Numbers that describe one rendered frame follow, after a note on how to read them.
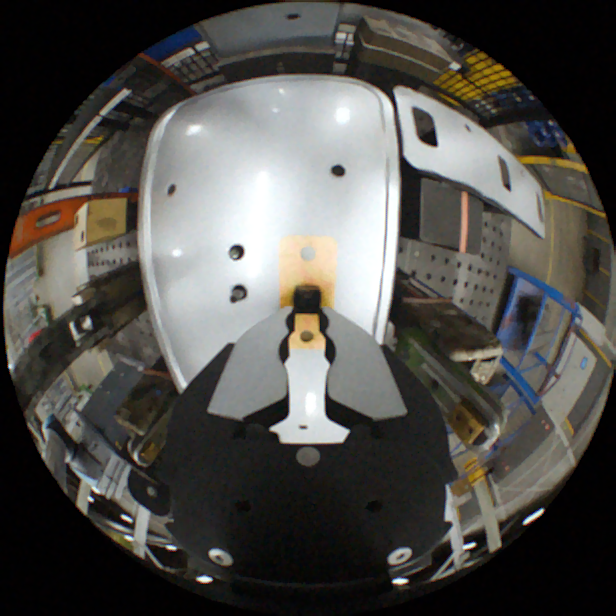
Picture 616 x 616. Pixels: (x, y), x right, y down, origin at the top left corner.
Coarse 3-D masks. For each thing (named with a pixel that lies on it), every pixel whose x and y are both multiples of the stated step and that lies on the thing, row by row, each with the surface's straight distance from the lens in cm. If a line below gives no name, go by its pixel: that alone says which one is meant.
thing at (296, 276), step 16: (288, 240) 13; (304, 240) 13; (320, 240) 13; (288, 256) 14; (320, 256) 13; (336, 256) 14; (288, 272) 14; (304, 272) 14; (320, 272) 14; (336, 272) 14; (288, 288) 14; (304, 288) 13; (320, 288) 14; (288, 304) 14; (304, 304) 14; (320, 304) 13; (304, 320) 15; (320, 336) 15
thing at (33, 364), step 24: (72, 312) 19; (48, 336) 19; (72, 336) 21; (96, 336) 20; (24, 360) 20; (48, 360) 21; (72, 360) 20; (24, 384) 22; (48, 384) 20; (24, 408) 22
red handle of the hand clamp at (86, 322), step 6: (90, 312) 21; (78, 318) 21; (84, 318) 20; (90, 318) 20; (72, 324) 22; (78, 324) 21; (84, 324) 21; (90, 324) 20; (96, 324) 21; (72, 330) 22; (78, 330) 21; (84, 330) 21; (90, 330) 21; (30, 336) 31
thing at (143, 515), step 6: (144, 510) 445; (138, 516) 455; (144, 516) 446; (138, 522) 457; (144, 522) 452; (138, 528) 459; (144, 528) 458; (138, 534) 463; (144, 534) 465; (138, 540) 468; (144, 540) 472; (144, 546) 469; (144, 552) 489; (150, 552) 471; (144, 558) 504
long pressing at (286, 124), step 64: (192, 128) 20; (256, 128) 17; (320, 128) 16; (384, 128) 18; (192, 192) 17; (256, 192) 15; (320, 192) 14; (384, 192) 15; (192, 256) 17; (256, 256) 15; (384, 256) 16; (192, 320) 19; (256, 320) 16; (384, 320) 17; (320, 384) 20
